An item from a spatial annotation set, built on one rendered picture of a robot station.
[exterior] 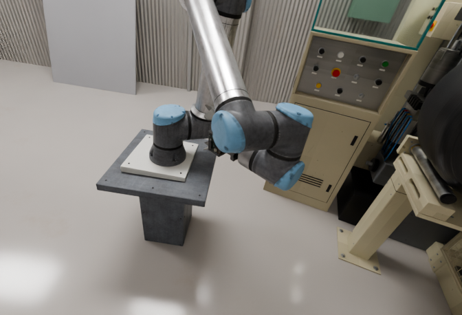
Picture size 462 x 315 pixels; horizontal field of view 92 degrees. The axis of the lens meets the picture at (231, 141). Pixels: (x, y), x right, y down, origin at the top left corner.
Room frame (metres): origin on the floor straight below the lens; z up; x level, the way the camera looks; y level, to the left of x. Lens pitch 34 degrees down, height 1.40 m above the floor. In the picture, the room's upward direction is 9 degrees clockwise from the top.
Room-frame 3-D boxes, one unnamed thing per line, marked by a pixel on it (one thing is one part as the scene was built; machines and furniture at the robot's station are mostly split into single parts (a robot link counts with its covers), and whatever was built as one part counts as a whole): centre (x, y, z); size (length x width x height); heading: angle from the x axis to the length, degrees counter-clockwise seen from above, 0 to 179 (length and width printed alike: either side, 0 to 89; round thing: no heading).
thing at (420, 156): (0.78, -0.83, 0.90); 0.35 x 0.05 x 0.05; 165
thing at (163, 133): (0.95, 0.31, 0.81); 0.17 x 0.15 x 0.18; 118
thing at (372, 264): (1.00, -1.01, 0.01); 0.27 x 0.27 x 0.02; 75
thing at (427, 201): (0.78, -0.83, 0.84); 0.36 x 0.09 x 0.06; 165
